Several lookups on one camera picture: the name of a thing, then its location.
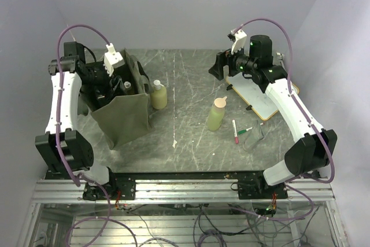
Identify aluminium mounting rail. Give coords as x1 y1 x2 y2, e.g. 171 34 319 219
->
31 176 335 205

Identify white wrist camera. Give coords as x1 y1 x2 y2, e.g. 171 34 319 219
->
103 43 125 76
228 30 247 55

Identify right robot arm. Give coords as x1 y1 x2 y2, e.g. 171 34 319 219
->
209 31 338 198

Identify purple cable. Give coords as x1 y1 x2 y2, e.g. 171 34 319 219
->
56 24 139 247
234 18 336 222

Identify tangled floor cables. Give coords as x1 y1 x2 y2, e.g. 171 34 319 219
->
63 200 319 247

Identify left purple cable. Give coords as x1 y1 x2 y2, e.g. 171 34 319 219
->
56 24 139 247

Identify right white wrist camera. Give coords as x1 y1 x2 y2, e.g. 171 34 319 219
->
228 30 247 55

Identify yellow-green pump bottle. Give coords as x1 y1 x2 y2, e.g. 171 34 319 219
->
150 80 167 110

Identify clear plastic cup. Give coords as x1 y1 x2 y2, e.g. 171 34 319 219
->
242 126 264 152

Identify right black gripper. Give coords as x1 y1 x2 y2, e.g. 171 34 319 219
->
208 41 257 80

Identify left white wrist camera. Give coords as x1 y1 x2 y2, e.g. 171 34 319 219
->
103 43 125 76

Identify red whiteboard marker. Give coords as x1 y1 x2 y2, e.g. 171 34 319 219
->
232 119 239 144

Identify yellow-framed whiteboard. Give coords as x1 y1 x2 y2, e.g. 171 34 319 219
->
225 73 300 121

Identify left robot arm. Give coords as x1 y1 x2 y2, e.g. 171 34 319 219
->
35 42 124 201

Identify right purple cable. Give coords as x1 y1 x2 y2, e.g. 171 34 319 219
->
234 18 336 222

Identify green whiteboard marker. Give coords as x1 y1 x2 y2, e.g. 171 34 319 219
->
238 127 253 135

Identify olive canvas bag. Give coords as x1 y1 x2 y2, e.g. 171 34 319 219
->
80 49 154 150

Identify amber liquid clear bottle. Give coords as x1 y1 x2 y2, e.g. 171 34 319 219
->
124 81 135 95

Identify green bottle peach cap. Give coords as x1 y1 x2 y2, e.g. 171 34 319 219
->
206 97 227 131

